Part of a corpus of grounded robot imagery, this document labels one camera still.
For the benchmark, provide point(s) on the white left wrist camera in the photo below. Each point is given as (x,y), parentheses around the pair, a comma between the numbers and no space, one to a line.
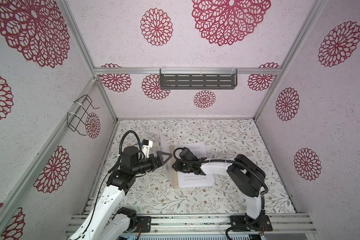
(145,144)

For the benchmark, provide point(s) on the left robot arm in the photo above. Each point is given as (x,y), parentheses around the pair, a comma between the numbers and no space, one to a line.
(99,225)

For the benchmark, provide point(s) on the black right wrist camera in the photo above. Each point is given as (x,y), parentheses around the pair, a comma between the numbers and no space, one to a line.
(187,155)

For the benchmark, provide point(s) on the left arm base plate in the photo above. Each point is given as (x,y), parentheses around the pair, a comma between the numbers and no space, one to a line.
(140,224)

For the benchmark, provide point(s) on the grey slotted wall shelf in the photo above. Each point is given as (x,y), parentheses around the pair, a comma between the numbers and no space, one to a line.
(170,81)

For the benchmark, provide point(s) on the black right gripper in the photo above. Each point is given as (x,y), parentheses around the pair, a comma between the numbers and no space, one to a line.
(177,166)

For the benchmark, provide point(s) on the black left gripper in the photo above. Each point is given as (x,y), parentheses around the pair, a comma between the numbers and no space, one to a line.
(160,162)

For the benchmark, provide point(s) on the aluminium front rail frame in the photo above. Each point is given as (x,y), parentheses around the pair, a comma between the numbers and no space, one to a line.
(216,224)

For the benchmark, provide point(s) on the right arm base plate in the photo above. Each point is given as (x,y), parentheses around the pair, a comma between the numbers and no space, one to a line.
(243,223)

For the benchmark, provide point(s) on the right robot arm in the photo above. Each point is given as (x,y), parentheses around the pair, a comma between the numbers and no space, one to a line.
(246,175)

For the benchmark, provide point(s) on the black wire wall rack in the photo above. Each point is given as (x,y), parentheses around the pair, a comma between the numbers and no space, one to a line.
(78,116)

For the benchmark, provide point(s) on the beige paper folder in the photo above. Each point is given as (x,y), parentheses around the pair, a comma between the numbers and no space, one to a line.
(167,148)

